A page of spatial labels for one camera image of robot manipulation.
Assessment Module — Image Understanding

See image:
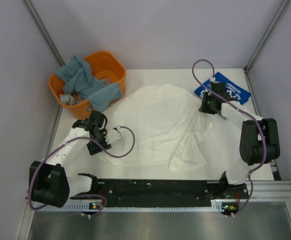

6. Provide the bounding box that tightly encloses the grey slotted cable duct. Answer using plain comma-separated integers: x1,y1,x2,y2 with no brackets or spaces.
36,201,226,213

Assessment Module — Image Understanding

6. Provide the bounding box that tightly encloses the blue folded t shirt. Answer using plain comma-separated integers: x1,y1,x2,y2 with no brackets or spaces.
194,72,251,105

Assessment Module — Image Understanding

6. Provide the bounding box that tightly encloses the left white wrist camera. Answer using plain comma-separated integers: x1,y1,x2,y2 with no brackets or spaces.
105,125,123,145

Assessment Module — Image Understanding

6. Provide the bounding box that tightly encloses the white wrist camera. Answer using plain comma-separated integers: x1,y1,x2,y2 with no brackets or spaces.
105,125,123,145
209,76,217,83

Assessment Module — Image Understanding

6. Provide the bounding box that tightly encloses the white t shirt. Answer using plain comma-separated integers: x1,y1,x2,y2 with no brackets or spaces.
99,84,239,172

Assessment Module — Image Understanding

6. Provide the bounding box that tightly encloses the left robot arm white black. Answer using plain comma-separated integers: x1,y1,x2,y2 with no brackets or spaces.
28,111,112,208

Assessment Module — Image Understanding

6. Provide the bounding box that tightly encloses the teal grey t shirt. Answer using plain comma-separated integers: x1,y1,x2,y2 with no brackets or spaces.
55,55,124,112

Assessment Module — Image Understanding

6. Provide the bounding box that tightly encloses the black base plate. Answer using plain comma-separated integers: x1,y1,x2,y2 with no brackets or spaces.
69,178,249,208

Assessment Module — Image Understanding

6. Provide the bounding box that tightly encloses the orange plastic basket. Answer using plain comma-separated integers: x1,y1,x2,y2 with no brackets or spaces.
48,50,127,119

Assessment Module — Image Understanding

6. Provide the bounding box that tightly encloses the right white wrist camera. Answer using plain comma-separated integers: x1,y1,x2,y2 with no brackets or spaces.
209,76,217,83

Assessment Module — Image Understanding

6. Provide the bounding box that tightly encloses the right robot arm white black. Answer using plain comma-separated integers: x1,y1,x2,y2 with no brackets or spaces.
199,82,280,199

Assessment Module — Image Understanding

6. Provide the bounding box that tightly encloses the aluminium frame rail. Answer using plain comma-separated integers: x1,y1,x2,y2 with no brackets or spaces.
26,181,291,201

